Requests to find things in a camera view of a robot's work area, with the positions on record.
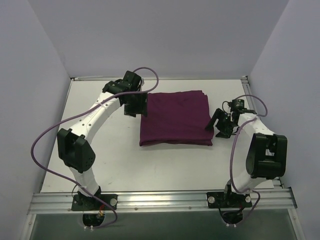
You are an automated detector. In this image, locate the purple cloth wrap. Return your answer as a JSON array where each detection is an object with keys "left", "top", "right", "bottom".
[{"left": 139, "top": 90, "right": 214, "bottom": 147}]

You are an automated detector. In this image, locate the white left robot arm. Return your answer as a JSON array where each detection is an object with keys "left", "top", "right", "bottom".
[{"left": 57, "top": 74, "right": 148, "bottom": 210}]

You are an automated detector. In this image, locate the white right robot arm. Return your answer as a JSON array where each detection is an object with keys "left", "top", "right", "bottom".
[{"left": 205, "top": 108, "right": 288, "bottom": 207}]

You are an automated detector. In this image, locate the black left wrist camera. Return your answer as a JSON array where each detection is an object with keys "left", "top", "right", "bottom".
[{"left": 123, "top": 70, "right": 142, "bottom": 89}]

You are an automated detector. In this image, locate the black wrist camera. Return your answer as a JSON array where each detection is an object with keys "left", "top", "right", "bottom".
[
  {"left": 123, "top": 70, "right": 142, "bottom": 89},
  {"left": 222, "top": 99, "right": 245, "bottom": 112}
]

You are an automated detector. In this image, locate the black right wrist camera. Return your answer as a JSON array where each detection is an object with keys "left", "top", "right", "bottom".
[{"left": 222, "top": 99, "right": 245, "bottom": 112}]

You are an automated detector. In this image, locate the aluminium back rail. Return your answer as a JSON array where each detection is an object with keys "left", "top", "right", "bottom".
[{"left": 70, "top": 74, "right": 248, "bottom": 81}]

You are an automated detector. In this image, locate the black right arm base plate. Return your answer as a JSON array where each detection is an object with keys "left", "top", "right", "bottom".
[{"left": 206, "top": 191, "right": 252, "bottom": 209}]

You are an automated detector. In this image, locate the aluminium right side rail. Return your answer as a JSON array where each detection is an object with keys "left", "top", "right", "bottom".
[{"left": 236, "top": 83, "right": 288, "bottom": 190}]

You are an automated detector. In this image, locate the aluminium front frame rail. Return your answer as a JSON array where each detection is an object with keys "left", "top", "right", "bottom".
[{"left": 28, "top": 188, "right": 298, "bottom": 214}]

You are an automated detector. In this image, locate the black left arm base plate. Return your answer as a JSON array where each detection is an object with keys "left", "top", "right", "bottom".
[{"left": 71, "top": 192, "right": 118, "bottom": 212}]

